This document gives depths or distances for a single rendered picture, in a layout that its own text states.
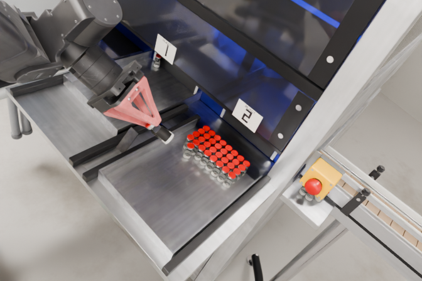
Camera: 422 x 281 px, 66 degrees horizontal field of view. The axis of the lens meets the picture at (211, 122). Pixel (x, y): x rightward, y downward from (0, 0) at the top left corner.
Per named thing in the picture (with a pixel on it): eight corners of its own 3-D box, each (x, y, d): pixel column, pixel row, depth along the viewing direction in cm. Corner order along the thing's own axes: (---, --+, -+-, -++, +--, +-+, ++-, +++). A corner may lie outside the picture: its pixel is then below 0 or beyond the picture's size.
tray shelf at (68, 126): (140, 54, 123) (141, 50, 122) (286, 179, 99) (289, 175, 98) (5, 93, 91) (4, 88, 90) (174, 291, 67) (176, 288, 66)
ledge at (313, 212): (301, 174, 103) (304, 170, 102) (335, 203, 98) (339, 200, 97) (278, 197, 93) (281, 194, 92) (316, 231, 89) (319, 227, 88)
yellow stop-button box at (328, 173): (309, 169, 91) (323, 153, 86) (331, 187, 88) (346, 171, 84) (297, 182, 86) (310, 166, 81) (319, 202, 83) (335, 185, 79)
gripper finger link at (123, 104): (155, 113, 59) (115, 76, 55) (176, 105, 53) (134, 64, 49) (134, 142, 55) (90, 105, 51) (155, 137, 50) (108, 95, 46)
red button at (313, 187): (306, 181, 85) (314, 172, 82) (319, 192, 84) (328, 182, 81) (300, 188, 82) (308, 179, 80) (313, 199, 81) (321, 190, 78)
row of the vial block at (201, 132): (197, 137, 98) (201, 127, 95) (241, 177, 92) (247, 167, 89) (192, 140, 96) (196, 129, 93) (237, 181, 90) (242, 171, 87)
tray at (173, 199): (193, 126, 101) (196, 118, 99) (257, 183, 92) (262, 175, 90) (97, 178, 78) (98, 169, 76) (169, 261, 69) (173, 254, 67)
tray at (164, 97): (150, 58, 120) (152, 49, 118) (199, 99, 111) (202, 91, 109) (63, 83, 97) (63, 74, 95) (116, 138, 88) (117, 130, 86)
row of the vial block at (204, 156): (186, 143, 95) (190, 132, 92) (232, 185, 89) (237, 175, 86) (181, 146, 93) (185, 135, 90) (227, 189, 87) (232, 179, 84)
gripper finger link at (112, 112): (156, 113, 58) (116, 76, 54) (178, 105, 53) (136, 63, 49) (135, 142, 55) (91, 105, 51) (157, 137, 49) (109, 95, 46)
